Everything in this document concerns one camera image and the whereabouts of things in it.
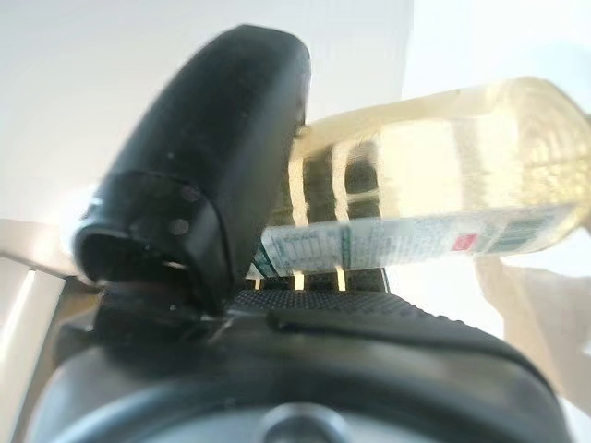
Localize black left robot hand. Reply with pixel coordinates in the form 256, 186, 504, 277
36, 22, 573, 443

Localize clear bottle with yellow drink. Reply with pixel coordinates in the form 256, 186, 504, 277
247, 76, 591, 281

